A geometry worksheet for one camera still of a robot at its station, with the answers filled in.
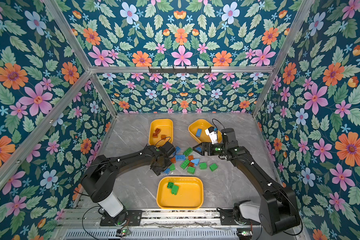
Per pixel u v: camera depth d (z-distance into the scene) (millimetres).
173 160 922
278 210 401
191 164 912
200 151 695
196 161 922
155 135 1053
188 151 982
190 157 937
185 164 907
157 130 1075
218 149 684
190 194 825
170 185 822
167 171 878
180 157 933
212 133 733
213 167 906
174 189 840
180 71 932
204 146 692
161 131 1082
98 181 454
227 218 734
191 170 884
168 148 732
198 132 1073
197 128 1095
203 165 910
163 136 1037
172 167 883
